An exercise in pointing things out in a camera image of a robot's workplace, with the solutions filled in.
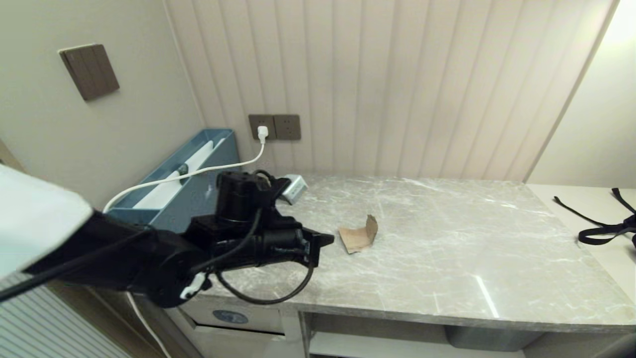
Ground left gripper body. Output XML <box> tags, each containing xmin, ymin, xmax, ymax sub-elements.
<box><xmin>211</xmin><ymin>209</ymin><xmax>321</xmax><ymax>271</ymax></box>

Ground torn brown cardboard piece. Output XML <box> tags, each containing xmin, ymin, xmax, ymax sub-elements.
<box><xmin>338</xmin><ymin>214</ymin><xmax>379</xmax><ymax>255</ymax></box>

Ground white drawer with round sticker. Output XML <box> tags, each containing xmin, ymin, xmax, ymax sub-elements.
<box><xmin>178</xmin><ymin>295</ymin><xmax>285</xmax><ymax>335</ymax></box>

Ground blue plastic storage box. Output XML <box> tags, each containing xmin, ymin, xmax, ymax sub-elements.
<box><xmin>106</xmin><ymin>129</ymin><xmax>240</xmax><ymax>235</ymax></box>

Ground white flat item in box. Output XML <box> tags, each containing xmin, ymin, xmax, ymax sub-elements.
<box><xmin>133</xmin><ymin>140</ymin><xmax>225</xmax><ymax>210</ymax></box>

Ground grey striped panel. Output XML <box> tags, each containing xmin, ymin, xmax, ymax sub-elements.
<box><xmin>0</xmin><ymin>272</ymin><xmax>131</xmax><ymax>358</ymax></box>

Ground black cable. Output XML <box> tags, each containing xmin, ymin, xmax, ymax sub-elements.
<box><xmin>191</xmin><ymin>209</ymin><xmax>317</xmax><ymax>305</ymax></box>

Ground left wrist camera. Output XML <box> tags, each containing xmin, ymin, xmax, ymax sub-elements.
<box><xmin>257</xmin><ymin>173</ymin><xmax>310</xmax><ymax>206</ymax></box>

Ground white power cable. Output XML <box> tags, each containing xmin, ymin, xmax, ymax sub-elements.
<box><xmin>102</xmin><ymin>141</ymin><xmax>267</xmax><ymax>212</ymax></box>

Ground brown wall socket plate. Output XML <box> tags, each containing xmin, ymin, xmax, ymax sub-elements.
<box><xmin>248</xmin><ymin>114</ymin><xmax>302</xmax><ymax>141</ymax></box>

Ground brown wall switch panel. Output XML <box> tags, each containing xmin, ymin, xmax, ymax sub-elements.
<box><xmin>59</xmin><ymin>43</ymin><xmax>120</xmax><ymax>102</ymax></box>

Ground black strap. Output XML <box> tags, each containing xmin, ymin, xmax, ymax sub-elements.
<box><xmin>553</xmin><ymin>187</ymin><xmax>636</xmax><ymax>250</ymax></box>

